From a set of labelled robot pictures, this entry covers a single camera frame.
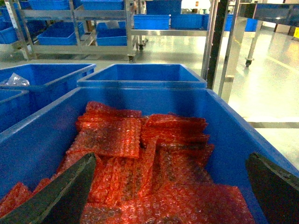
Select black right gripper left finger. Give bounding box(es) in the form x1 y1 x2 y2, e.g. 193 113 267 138
0 153 97 224

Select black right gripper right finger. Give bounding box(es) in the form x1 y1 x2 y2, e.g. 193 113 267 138
245 152 299 224

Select blue bin with red bags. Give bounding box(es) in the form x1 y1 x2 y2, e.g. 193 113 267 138
0 87 299 224

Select blue bin at left edge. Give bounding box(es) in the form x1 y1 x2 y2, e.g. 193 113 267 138
0 89 31 132

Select blue bin with clear bag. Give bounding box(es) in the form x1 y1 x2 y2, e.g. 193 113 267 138
0 63 96 113

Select blue bin behind front bin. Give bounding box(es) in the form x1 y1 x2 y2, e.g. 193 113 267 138
77 63 207 88

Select steel shelf rack near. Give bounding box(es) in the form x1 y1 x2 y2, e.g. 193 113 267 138
201 0 234 102

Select red bubble wrap bags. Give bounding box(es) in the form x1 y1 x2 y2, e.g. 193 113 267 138
0 101 254 224

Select wheeled steel cart with bins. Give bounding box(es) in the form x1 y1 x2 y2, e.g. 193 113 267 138
5 0 208 63

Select stainless steel table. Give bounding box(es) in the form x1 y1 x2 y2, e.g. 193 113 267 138
235 2 299 68

